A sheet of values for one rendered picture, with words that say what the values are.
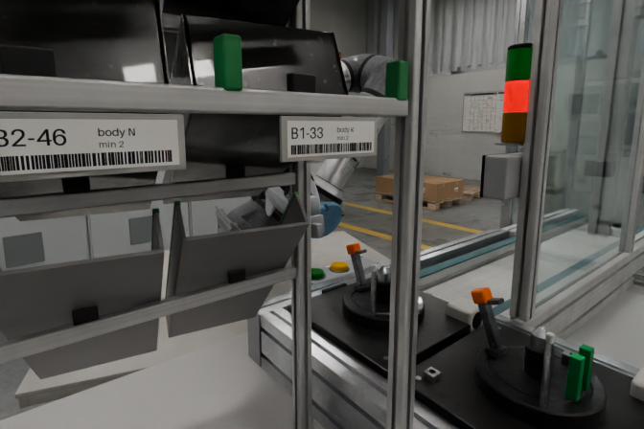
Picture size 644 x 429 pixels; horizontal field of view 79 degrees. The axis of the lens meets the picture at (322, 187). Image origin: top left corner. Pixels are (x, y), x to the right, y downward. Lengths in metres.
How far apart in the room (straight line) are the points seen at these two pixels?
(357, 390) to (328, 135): 0.37
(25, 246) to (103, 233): 0.49
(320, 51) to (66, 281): 0.28
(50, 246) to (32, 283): 3.11
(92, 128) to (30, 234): 3.23
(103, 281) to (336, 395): 0.35
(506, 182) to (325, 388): 0.42
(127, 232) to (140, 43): 3.31
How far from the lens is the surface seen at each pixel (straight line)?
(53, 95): 0.22
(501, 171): 0.68
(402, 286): 0.37
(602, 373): 0.67
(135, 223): 3.56
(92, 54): 0.28
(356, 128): 0.29
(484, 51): 9.74
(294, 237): 0.43
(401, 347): 0.40
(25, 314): 0.43
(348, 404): 0.58
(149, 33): 0.29
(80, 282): 0.38
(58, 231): 3.47
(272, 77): 0.32
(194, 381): 0.77
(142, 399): 0.76
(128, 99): 0.22
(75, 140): 0.22
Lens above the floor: 1.29
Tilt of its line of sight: 9 degrees down
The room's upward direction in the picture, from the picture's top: straight up
